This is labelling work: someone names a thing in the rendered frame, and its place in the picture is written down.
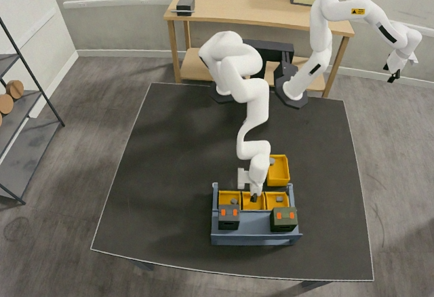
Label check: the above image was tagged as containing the dark green tool case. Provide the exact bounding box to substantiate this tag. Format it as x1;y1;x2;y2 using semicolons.
269;207;298;232

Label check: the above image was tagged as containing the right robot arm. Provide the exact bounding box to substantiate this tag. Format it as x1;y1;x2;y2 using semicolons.
198;31;271;189

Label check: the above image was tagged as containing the yellow bin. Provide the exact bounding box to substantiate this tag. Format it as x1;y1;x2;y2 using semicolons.
242;192;265;210
219;191;241;209
264;192;289;210
267;155;290;186

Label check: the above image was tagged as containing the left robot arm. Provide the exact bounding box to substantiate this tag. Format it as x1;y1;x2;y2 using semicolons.
283;0;422;100

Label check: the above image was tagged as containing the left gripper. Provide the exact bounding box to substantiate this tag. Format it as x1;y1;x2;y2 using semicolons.
383;49;408;83

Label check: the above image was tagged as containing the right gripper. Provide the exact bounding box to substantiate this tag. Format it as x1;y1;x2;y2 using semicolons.
250;183;262;203

